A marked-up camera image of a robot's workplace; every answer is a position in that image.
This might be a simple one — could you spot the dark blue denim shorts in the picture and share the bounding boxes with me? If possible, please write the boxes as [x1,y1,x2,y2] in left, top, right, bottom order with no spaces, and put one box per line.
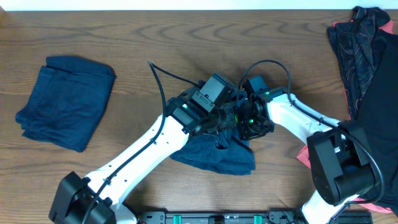
[169,80,257,176]

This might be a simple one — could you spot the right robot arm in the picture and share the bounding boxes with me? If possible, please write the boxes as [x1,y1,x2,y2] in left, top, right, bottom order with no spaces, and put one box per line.
[236,76,384,223]

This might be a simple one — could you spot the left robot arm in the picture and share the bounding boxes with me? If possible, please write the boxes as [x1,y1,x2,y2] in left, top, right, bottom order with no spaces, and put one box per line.
[49,73,238,223]

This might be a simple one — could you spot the black red-trimmed shorts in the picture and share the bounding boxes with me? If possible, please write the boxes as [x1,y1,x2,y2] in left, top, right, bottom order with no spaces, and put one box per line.
[295,20,398,215]

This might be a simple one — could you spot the black patterned garment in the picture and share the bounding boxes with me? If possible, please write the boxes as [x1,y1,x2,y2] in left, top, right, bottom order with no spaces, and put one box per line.
[327,6,392,119]

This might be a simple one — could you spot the folded dark blue garment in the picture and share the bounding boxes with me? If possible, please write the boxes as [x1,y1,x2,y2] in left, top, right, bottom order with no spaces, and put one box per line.
[16,55,116,152]

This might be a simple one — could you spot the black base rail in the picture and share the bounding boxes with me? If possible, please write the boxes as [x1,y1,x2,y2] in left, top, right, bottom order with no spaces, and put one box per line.
[136,209,373,224]

